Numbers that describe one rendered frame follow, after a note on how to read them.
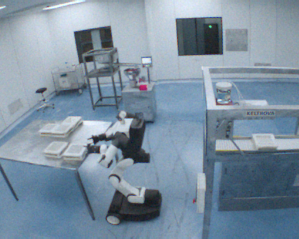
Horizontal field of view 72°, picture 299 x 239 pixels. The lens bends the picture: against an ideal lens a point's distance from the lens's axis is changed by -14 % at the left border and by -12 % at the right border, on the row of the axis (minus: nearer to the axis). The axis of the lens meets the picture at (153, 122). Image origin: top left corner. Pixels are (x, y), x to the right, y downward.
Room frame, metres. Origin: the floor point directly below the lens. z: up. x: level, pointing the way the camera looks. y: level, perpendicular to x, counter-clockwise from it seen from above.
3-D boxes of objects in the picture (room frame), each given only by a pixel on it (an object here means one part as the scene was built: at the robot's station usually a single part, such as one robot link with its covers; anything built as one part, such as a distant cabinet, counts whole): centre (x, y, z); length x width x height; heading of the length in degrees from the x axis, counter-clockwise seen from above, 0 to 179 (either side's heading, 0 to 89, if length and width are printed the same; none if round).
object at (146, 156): (2.14, 0.22, 0.88); 0.28 x 0.13 x 0.18; 80
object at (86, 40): (7.75, 1.64, 1.43); 1.32 x 0.01 x 1.11; 78
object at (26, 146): (2.72, 1.45, 0.87); 1.50 x 1.10 x 0.04; 74
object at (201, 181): (1.25, -0.30, 1.08); 0.17 x 0.06 x 0.26; 168
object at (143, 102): (4.85, 0.23, 0.38); 0.63 x 0.57 x 0.76; 78
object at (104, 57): (5.53, 0.87, 0.75); 1.43 x 1.06 x 1.50; 78
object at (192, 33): (7.08, -1.66, 1.43); 1.38 x 0.01 x 1.16; 78
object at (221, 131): (1.92, -0.65, 1.25); 0.22 x 0.11 x 0.20; 78
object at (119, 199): (2.15, 0.33, 0.19); 0.64 x 0.52 x 0.33; 80
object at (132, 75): (4.91, 0.27, 0.95); 0.49 x 0.36 x 0.37; 78
